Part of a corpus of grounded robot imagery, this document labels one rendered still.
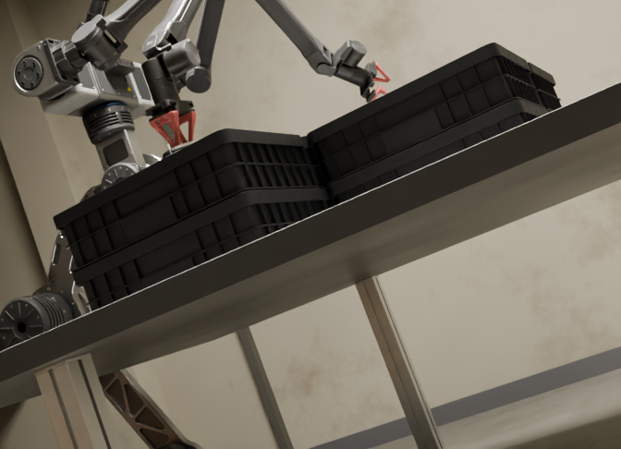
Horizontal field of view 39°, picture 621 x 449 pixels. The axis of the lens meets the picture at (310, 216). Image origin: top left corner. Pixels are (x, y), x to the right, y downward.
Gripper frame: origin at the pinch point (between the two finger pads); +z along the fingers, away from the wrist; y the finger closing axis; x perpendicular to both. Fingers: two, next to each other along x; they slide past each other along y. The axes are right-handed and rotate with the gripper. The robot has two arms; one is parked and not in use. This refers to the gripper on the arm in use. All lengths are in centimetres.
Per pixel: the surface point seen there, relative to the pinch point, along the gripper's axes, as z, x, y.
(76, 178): -53, 177, 180
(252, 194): 22, -33, -37
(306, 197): 23.4, -32.4, -18.2
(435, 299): 62, 29, 198
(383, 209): 34, -64, -66
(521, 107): 22, -72, -7
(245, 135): 11.2, -32.3, -32.1
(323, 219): 32, -57, -67
